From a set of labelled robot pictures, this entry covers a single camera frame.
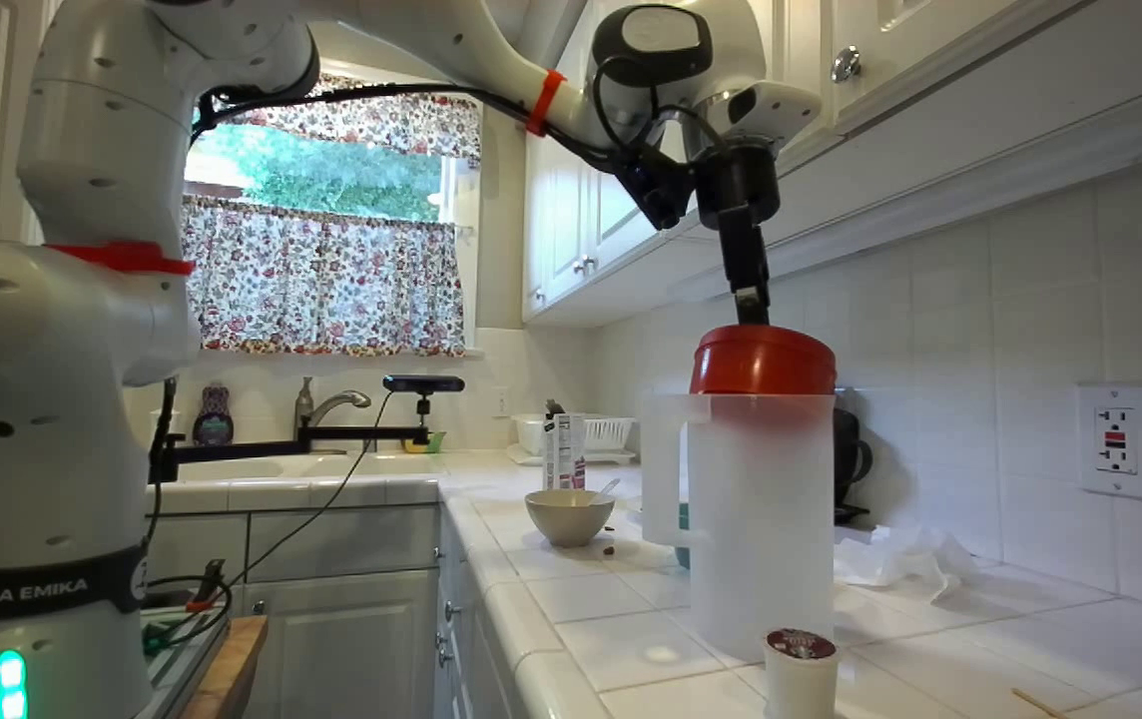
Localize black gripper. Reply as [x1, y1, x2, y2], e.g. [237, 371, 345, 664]
[693, 140, 785, 331]

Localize red jug lid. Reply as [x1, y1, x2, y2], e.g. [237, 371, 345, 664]
[687, 318, 843, 403]

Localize translucent plastic jug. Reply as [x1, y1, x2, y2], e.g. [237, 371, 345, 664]
[635, 378, 843, 667]

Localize white rectangular container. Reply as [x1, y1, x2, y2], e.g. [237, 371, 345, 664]
[506, 412, 639, 467]

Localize granulated sugar box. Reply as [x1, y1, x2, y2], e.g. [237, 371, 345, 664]
[540, 395, 591, 494]

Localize white bowl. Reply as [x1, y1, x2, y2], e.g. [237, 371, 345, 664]
[523, 483, 618, 551]

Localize crumpled clear plastic wrap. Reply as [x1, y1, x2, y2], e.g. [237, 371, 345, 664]
[829, 519, 981, 599]

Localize floral curtain valance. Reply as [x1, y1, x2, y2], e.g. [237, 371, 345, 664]
[232, 82, 486, 166]

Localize white cylindrical container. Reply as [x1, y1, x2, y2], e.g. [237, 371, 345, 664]
[764, 624, 843, 719]

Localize floral window curtain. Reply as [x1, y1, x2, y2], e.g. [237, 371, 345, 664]
[180, 186, 471, 361]

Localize chrome faucet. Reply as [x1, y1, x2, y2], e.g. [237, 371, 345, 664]
[292, 371, 375, 456]

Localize white lower cabinets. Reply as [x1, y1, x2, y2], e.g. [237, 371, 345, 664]
[138, 498, 523, 719]

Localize dark soap bottle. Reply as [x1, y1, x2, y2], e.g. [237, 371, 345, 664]
[193, 382, 240, 451]

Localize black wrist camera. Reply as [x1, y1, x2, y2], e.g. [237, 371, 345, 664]
[608, 136, 701, 233]

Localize black bar camera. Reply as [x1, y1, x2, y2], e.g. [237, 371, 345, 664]
[381, 371, 469, 399]

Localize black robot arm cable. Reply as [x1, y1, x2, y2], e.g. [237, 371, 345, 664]
[189, 74, 687, 209]

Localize white wall outlet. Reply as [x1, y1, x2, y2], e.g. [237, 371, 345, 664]
[1073, 378, 1142, 506]

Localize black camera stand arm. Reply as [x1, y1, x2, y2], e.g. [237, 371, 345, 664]
[149, 378, 439, 487]

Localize black camera cable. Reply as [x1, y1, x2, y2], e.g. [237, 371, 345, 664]
[224, 387, 399, 591]

